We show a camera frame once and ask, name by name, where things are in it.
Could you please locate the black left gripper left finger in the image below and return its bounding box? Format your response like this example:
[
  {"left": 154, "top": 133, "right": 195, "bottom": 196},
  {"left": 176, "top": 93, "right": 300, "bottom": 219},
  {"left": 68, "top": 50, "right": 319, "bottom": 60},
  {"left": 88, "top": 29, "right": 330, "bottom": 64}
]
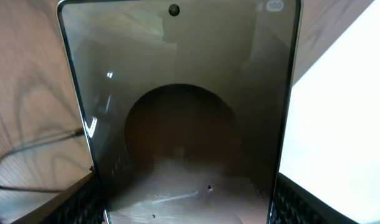
[{"left": 14, "top": 167, "right": 105, "bottom": 224}]

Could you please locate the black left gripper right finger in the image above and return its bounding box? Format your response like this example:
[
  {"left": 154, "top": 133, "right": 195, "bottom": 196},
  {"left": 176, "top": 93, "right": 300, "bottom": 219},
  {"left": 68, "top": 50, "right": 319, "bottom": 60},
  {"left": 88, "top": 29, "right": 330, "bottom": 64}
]
[{"left": 269, "top": 173, "right": 356, "bottom": 224}]

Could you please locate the black charger cable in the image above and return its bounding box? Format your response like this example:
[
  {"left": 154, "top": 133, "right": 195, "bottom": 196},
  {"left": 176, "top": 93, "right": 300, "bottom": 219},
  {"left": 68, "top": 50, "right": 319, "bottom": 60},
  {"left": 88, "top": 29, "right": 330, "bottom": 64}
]
[{"left": 0, "top": 128, "right": 85, "bottom": 194}]

